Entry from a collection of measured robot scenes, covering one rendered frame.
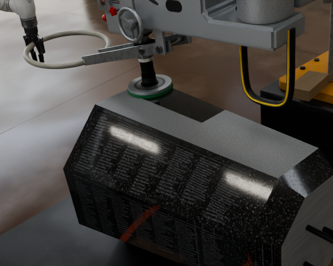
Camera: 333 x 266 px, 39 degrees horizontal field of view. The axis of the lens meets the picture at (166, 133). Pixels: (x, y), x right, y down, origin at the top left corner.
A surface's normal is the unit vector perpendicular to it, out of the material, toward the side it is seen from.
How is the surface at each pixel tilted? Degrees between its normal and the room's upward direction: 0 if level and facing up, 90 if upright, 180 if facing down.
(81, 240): 0
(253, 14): 90
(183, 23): 90
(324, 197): 90
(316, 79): 0
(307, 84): 0
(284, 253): 90
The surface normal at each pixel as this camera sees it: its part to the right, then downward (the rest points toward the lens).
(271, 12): 0.07, 0.49
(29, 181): -0.13, -0.86
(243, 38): -0.69, 0.43
